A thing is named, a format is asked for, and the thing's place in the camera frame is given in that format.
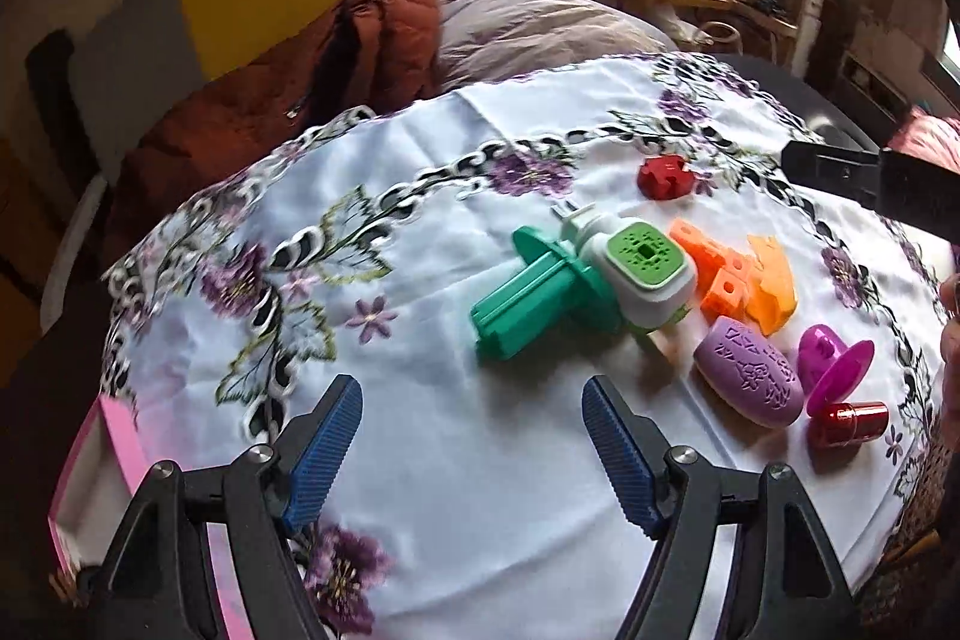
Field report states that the brown quilted jacket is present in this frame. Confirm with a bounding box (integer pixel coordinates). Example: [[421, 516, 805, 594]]
[[101, 0, 443, 266]]

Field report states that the red translucent cylinder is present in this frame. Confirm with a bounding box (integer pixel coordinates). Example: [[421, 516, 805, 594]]
[[808, 401, 890, 450]]

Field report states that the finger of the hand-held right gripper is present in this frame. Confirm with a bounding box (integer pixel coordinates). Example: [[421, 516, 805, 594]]
[[780, 139, 960, 236]]

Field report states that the yellow plastic mould piece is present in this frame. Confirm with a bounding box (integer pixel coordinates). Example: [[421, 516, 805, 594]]
[[746, 233, 797, 337]]

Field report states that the red plastic connector piece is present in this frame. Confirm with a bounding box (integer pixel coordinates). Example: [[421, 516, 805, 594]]
[[637, 155, 697, 202]]

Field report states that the pale pink duvet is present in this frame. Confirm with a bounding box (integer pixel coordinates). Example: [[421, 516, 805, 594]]
[[435, 0, 680, 94]]

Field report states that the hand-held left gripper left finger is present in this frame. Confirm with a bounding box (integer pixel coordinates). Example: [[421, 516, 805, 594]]
[[75, 374, 365, 640]]

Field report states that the person's right forearm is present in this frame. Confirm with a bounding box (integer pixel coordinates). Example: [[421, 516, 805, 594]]
[[859, 385, 960, 626]]

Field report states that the orange plastic block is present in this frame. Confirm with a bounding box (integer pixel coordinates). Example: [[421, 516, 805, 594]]
[[667, 218, 751, 330]]

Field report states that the purple egg-shaped pattern roller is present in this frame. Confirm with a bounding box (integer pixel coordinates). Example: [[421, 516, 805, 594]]
[[691, 315, 805, 427]]

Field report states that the pink cardboard box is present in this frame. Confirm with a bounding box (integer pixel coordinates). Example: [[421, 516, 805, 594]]
[[46, 394, 241, 640]]

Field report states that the green and white toy press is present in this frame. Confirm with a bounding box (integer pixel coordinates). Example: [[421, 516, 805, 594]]
[[551, 201, 698, 357]]

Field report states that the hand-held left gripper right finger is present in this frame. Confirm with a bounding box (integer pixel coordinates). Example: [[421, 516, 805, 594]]
[[581, 376, 860, 640]]

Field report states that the teal plastic plunger toy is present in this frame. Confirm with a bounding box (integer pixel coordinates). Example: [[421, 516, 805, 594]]
[[470, 225, 623, 362]]

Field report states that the pink blanket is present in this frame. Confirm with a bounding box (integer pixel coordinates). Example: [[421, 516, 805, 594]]
[[900, 111, 960, 172]]

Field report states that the white embroidered floral tablecloth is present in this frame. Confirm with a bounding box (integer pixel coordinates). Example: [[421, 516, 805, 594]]
[[101, 51, 950, 640]]

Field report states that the magenta plastic stamp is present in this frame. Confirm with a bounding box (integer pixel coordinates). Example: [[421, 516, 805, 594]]
[[796, 325, 876, 417]]

